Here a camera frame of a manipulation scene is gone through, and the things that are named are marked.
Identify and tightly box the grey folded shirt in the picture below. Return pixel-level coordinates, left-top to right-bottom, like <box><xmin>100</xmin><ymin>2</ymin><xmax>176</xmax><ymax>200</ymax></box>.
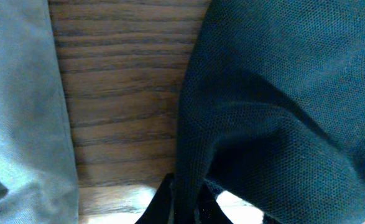
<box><xmin>0</xmin><ymin>0</ymin><xmax>78</xmax><ymax>223</ymax></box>

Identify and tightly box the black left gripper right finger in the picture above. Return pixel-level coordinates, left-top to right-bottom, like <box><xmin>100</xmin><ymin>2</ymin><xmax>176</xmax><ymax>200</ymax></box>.
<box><xmin>196</xmin><ymin>184</ymin><xmax>233</xmax><ymax>224</ymax></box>

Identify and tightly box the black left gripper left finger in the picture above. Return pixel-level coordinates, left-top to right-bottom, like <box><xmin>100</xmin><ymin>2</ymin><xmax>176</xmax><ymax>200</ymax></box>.
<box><xmin>136</xmin><ymin>173</ymin><xmax>174</xmax><ymax>224</ymax></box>

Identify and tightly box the black t-shirt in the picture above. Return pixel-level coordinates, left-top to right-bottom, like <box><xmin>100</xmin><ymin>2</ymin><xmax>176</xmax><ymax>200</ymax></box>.
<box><xmin>174</xmin><ymin>0</ymin><xmax>365</xmax><ymax>223</ymax></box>

